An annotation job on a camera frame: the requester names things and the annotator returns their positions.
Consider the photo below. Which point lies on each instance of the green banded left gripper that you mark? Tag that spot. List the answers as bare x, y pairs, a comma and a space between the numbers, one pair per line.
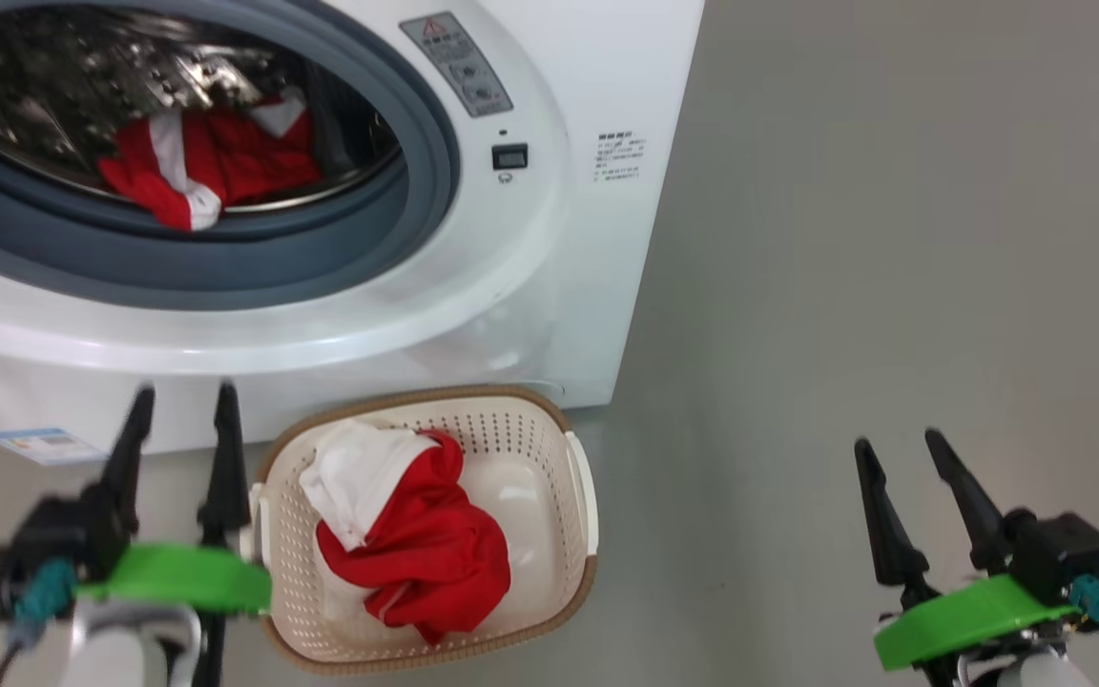
187, 577

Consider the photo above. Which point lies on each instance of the red and white garment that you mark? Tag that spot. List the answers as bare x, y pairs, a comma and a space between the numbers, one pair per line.
435, 544
235, 153

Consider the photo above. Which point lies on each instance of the grey rubber door gasket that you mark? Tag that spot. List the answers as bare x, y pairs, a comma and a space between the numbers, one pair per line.
225, 258

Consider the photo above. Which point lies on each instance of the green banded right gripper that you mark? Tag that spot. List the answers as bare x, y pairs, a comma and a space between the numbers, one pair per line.
960, 620

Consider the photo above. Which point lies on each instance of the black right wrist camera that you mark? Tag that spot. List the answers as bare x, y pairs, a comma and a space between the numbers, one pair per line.
1069, 553

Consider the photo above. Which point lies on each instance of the blue energy label sticker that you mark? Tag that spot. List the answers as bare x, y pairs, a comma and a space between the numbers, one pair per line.
44, 444

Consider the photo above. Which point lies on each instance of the black door latch socket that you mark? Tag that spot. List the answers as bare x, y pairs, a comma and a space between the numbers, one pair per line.
509, 156

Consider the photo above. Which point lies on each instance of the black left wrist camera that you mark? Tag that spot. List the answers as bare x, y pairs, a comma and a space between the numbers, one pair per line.
58, 539

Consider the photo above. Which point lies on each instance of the cream perforated laundry basket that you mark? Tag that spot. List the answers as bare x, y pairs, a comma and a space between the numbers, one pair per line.
530, 448

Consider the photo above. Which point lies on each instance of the white washing machine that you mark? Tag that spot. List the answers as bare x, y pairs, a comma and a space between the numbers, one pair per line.
559, 286

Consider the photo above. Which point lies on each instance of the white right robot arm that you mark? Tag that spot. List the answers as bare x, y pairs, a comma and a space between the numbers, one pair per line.
1036, 673

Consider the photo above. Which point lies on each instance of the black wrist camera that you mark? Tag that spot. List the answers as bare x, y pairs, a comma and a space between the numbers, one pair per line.
1069, 553
58, 539

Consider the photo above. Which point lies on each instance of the steel washing machine drum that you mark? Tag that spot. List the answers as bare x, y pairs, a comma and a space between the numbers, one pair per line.
53, 86

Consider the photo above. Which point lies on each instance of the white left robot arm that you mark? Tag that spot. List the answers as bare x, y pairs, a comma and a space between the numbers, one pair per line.
120, 649

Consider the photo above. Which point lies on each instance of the grey warning label sticker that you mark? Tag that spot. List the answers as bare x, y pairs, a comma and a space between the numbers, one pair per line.
459, 62

